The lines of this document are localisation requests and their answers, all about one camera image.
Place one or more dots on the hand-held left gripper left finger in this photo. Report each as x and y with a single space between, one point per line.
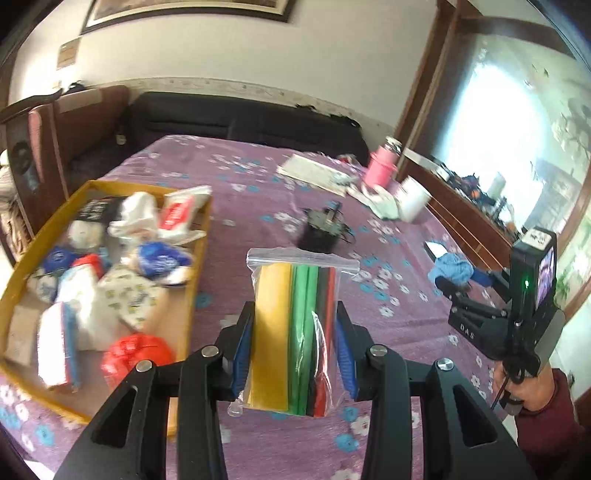
242 355

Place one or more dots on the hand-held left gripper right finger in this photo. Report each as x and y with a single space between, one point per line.
346 355

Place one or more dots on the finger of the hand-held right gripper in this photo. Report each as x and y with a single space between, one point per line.
455 290
482 279

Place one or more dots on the blue cloth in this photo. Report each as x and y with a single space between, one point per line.
450 270

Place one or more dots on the zip bag of coloured sheets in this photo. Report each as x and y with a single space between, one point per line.
277 332

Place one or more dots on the yellow cardboard box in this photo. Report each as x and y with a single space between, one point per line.
182 323

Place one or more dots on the large red plastic bag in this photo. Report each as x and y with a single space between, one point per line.
136 357

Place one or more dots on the yellow floral tissue pack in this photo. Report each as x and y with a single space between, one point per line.
131 297

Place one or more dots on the blue white plastic packet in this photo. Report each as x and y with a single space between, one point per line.
159 258

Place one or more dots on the white red printed plastic bag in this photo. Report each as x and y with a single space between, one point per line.
175 214

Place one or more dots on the plain white plastic bag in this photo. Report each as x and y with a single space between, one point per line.
136 212

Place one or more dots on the white striped tissue pack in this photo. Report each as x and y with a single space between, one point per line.
57 346

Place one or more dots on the black and white snack packet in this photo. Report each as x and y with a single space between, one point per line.
99 210

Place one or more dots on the blue round tin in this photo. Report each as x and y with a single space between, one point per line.
60 258

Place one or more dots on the green floral tissue pack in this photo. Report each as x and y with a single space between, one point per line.
44 288

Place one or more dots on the person's right hand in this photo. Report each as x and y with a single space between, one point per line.
531 392

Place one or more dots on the white glove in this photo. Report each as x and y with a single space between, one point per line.
383 203

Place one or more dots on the black electric motor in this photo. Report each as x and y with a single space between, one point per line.
316 235

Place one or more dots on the pink thermos bottle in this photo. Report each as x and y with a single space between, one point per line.
381 166

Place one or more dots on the purple floral tablecloth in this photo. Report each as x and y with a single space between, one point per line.
258 194

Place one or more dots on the white paper sheets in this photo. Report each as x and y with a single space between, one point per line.
314 170

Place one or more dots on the black leather sofa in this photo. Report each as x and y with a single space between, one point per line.
231 120

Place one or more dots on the brown armchair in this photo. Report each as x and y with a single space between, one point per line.
92 124

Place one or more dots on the dark wooden chair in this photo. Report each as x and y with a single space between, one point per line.
41 152

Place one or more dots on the framed painting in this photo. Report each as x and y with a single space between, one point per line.
184 9

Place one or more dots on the small wall plaque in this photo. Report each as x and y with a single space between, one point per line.
68 54

